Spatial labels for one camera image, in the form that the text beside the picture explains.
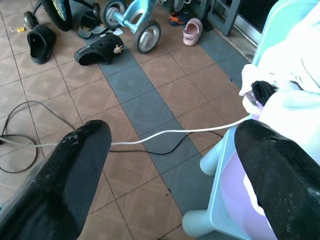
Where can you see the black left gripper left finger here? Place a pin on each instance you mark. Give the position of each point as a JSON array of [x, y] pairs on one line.
[[57, 180]]

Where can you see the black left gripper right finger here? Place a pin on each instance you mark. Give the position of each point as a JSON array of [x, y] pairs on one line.
[[282, 180]]

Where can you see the lavender cloth garment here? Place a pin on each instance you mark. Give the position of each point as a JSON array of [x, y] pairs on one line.
[[242, 197]]

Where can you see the light blue plastic chair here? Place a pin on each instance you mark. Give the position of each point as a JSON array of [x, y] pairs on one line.
[[222, 175]]

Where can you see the black sock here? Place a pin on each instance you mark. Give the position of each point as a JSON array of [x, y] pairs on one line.
[[262, 91]]

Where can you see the white cloth garment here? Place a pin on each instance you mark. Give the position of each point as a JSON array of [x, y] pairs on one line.
[[292, 70]]

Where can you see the black clog with charm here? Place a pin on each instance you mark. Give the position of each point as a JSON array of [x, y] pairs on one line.
[[100, 51]]

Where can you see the plain black clog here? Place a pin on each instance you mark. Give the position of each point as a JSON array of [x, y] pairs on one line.
[[40, 43]]

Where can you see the dark grey slide sandal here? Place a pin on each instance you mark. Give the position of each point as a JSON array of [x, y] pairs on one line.
[[93, 31]]

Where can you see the small yellow toy piece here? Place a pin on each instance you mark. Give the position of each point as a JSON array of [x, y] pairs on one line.
[[21, 30]]

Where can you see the black slide sandal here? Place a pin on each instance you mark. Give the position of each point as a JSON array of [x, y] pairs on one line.
[[88, 20]]

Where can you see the small black training wheel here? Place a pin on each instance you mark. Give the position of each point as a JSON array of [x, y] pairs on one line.
[[30, 19]]

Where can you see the large black bicycle wheel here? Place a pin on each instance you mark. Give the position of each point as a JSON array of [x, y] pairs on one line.
[[56, 12]]

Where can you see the pink kids clog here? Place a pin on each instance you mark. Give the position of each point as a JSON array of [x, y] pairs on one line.
[[192, 31]]

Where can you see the light blue kids tricycle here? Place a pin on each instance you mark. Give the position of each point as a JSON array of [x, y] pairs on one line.
[[136, 22]]

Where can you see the orange and blue sandal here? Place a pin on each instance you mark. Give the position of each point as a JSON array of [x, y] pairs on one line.
[[176, 18]]

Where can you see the grey metal door frame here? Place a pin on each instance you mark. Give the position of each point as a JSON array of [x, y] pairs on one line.
[[225, 15]]

